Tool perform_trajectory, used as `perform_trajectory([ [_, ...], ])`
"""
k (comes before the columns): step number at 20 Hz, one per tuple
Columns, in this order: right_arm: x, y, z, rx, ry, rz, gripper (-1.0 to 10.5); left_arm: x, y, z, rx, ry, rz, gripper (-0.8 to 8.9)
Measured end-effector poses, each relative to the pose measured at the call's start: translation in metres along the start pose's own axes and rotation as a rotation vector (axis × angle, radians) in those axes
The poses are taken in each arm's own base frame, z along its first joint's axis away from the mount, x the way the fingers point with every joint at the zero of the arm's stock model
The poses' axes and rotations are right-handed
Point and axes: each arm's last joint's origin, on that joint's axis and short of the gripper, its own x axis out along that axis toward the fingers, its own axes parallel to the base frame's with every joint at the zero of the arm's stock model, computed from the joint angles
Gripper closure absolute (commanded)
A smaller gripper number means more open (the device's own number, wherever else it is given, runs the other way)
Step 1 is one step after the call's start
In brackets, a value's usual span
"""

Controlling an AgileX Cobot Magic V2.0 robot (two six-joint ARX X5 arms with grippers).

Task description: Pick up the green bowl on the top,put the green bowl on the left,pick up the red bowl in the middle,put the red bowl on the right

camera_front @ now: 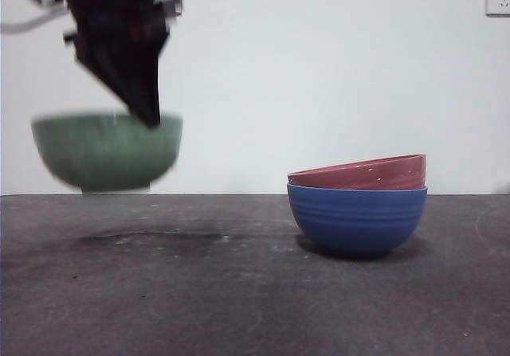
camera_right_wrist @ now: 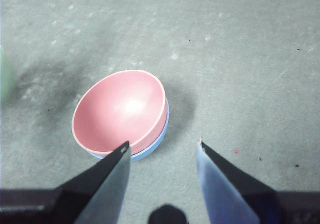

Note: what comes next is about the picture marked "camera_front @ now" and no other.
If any green ribbed bowl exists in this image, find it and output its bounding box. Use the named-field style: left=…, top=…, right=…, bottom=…
left=30, top=111, right=184, bottom=193

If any red ribbed bowl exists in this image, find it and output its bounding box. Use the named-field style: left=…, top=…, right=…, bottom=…
left=287, top=153, right=428, bottom=191

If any blue ribbed bowl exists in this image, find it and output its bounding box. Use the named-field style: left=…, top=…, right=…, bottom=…
left=286, top=182, right=430, bottom=260

